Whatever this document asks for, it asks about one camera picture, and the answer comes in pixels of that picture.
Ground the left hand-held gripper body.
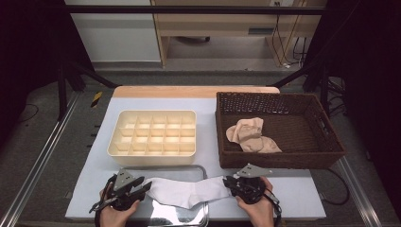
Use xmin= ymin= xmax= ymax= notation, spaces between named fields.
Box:
xmin=89 ymin=168 xmax=147 ymax=213

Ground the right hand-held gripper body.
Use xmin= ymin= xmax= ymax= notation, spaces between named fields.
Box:
xmin=233 ymin=163 xmax=274 ymax=204

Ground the white sock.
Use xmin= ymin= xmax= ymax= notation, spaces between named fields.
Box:
xmin=145 ymin=175 xmax=233 ymax=210

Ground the shiny metal tray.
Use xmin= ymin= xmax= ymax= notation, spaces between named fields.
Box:
xmin=121 ymin=164 xmax=210 ymax=227

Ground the beige sock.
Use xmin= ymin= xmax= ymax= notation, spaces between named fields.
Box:
xmin=225 ymin=116 xmax=265 ymax=145
xmin=239 ymin=135 xmax=283 ymax=154

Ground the cream divided organizer box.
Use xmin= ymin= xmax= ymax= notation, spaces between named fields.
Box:
xmin=107 ymin=109 xmax=198 ymax=166

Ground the brown woven basket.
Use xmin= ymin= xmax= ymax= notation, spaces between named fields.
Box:
xmin=215 ymin=91 xmax=347 ymax=170

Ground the person's left hand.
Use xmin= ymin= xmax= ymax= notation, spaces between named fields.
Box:
xmin=99 ymin=185 xmax=141 ymax=227

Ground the person's right hand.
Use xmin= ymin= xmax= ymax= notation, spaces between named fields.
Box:
xmin=235 ymin=177 xmax=274 ymax=227

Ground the black metal stand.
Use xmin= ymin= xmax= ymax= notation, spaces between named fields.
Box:
xmin=57 ymin=60 xmax=119 ymax=121
xmin=270 ymin=60 xmax=332 ymax=117

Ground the white cabinet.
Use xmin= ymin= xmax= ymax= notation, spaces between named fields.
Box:
xmin=64 ymin=0 xmax=162 ymax=63

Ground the wooden desk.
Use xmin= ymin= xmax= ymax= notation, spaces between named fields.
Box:
xmin=150 ymin=0 xmax=327 ymax=68

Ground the black curtain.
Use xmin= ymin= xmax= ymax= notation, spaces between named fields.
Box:
xmin=302 ymin=0 xmax=401 ymax=218
xmin=0 ymin=0 xmax=93 ymax=149

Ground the black crossbar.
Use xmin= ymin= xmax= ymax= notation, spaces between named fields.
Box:
xmin=61 ymin=5 xmax=329 ymax=16

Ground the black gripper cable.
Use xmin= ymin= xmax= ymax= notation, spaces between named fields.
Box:
xmin=263 ymin=190 xmax=283 ymax=227
xmin=94 ymin=174 xmax=117 ymax=227

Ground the aluminium rail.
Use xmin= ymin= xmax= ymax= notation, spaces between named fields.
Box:
xmin=0 ymin=91 xmax=81 ymax=227
xmin=339 ymin=155 xmax=384 ymax=227

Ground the yellow-handled tool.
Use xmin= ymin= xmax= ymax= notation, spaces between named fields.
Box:
xmin=90 ymin=91 xmax=104 ymax=109

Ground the black floor cable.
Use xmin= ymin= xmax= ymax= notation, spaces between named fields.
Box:
xmin=320 ymin=168 xmax=351 ymax=206

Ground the yellow cable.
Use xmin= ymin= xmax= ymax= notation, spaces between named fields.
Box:
xmin=272 ymin=0 xmax=308 ymax=67

